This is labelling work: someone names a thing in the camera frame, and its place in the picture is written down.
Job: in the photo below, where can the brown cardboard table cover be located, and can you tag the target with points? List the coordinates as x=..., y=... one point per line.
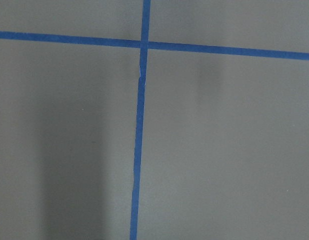
x=154, y=119

